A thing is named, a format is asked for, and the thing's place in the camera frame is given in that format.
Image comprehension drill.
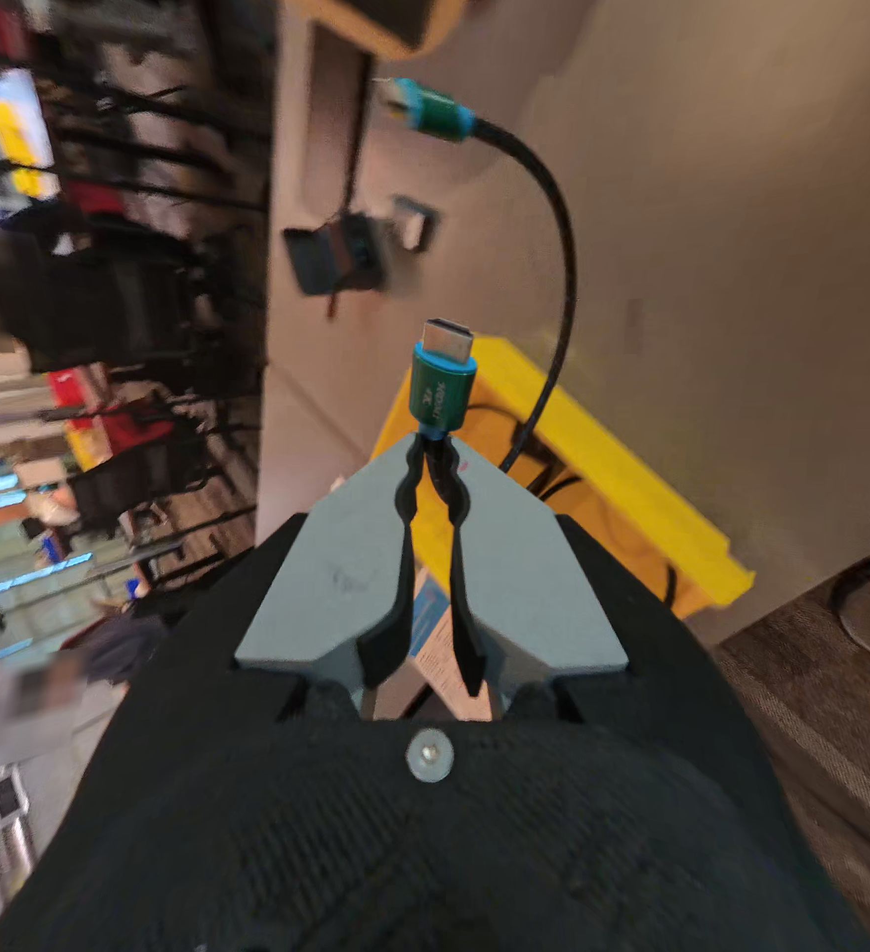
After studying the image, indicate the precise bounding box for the black wooden-rimmed board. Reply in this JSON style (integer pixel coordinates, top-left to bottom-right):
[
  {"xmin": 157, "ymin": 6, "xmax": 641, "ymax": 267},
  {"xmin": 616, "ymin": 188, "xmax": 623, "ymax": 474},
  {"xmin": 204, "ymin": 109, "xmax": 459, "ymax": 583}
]
[{"xmin": 286, "ymin": 0, "xmax": 475, "ymax": 62}]

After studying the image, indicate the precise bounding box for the small black battery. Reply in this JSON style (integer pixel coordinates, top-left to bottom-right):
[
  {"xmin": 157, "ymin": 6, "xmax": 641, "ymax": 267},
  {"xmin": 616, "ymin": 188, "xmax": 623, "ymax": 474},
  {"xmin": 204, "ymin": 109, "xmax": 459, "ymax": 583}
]
[{"xmin": 390, "ymin": 195, "xmax": 440, "ymax": 251}]

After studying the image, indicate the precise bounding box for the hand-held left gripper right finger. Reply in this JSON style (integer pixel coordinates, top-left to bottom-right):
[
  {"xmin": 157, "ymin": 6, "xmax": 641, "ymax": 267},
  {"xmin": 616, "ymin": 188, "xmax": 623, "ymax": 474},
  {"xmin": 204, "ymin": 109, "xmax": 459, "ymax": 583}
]
[{"xmin": 445, "ymin": 436, "xmax": 628, "ymax": 698}]

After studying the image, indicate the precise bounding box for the red plastic bin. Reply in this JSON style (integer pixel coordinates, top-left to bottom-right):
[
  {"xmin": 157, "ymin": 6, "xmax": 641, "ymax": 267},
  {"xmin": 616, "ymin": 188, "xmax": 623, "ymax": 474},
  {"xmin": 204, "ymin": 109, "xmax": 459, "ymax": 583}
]
[{"xmin": 48, "ymin": 364, "xmax": 176, "ymax": 467}]

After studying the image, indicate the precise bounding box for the black table cable cover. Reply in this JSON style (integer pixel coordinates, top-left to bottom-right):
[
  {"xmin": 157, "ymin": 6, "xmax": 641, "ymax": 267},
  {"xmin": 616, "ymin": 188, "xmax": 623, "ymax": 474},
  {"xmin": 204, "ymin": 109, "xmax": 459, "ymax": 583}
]
[{"xmin": 305, "ymin": 22, "xmax": 373, "ymax": 211}]

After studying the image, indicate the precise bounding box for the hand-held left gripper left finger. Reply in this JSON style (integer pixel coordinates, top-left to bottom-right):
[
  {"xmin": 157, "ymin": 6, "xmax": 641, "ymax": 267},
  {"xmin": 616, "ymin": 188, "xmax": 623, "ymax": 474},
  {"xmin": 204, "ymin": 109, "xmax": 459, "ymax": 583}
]
[{"xmin": 236, "ymin": 434, "xmax": 422, "ymax": 687}]

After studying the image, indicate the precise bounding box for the printed paper sheet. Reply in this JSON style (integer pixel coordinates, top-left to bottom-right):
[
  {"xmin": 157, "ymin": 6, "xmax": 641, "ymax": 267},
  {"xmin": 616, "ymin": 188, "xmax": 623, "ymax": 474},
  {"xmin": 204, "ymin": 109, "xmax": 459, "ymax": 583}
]
[{"xmin": 407, "ymin": 567, "xmax": 499, "ymax": 722}]

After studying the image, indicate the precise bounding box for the small black display device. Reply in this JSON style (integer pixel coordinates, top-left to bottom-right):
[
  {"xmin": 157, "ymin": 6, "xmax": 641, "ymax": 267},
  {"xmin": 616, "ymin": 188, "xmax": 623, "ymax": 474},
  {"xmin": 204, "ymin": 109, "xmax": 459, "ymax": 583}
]
[{"xmin": 282, "ymin": 212, "xmax": 388, "ymax": 299}]

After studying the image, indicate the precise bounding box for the yellow plastic bin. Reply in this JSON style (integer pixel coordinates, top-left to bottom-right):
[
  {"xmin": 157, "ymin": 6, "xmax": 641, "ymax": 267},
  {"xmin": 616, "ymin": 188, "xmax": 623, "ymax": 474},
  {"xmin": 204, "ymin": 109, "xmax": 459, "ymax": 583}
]
[{"xmin": 370, "ymin": 336, "xmax": 756, "ymax": 620}]

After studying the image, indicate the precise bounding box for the black braided hdmi cable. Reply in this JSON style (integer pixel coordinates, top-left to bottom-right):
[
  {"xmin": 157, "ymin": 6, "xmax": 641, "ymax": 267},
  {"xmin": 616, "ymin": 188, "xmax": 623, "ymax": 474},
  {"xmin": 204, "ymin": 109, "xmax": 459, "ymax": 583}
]
[{"xmin": 374, "ymin": 76, "xmax": 579, "ymax": 522}]

